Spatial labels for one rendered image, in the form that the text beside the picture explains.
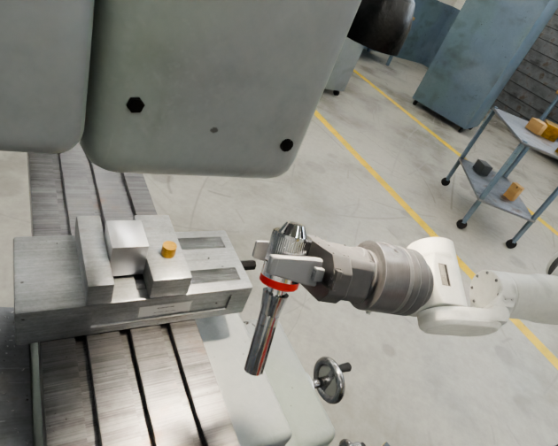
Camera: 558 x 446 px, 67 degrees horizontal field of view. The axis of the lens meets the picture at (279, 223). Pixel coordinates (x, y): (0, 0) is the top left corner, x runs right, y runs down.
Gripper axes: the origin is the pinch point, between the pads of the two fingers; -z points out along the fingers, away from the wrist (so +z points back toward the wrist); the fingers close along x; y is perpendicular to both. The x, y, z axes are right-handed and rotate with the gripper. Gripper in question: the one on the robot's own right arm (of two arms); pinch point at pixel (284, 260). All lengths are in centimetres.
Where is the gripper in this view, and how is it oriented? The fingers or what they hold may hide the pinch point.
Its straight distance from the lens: 49.0
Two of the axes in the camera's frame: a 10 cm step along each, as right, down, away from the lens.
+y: -2.7, 9.5, 1.5
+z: 9.1, 2.0, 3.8
